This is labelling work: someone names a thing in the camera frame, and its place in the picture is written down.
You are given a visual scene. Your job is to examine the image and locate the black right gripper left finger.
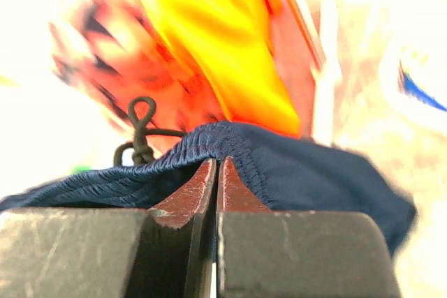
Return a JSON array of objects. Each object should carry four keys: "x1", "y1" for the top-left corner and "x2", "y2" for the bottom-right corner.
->
[{"x1": 1, "y1": 159, "x2": 217, "y2": 297}]

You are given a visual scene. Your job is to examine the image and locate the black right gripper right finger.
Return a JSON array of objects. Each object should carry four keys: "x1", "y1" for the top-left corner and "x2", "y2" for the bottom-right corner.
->
[{"x1": 217, "y1": 158, "x2": 401, "y2": 297}]

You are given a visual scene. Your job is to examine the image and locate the navy blue shorts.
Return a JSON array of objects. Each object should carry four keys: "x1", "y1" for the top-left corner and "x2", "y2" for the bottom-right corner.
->
[{"x1": 0, "y1": 96, "x2": 418, "y2": 257}]

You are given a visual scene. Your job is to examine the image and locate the orange shorts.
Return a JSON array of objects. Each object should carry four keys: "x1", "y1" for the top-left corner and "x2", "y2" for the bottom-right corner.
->
[{"x1": 141, "y1": 0, "x2": 324, "y2": 136}]

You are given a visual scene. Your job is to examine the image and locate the pink patterned shorts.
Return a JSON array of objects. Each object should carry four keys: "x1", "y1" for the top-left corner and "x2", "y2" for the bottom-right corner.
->
[{"x1": 49, "y1": 0, "x2": 224, "y2": 132}]

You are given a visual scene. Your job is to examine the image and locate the blue cloth in basket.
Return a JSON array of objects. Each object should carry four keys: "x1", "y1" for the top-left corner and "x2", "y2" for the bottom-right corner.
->
[{"x1": 399, "y1": 64, "x2": 446, "y2": 112}]

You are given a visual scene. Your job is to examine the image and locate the white perforated plastic basket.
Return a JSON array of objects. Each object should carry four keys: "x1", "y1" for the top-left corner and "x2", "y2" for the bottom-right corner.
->
[{"x1": 378, "y1": 33, "x2": 446, "y2": 134}]

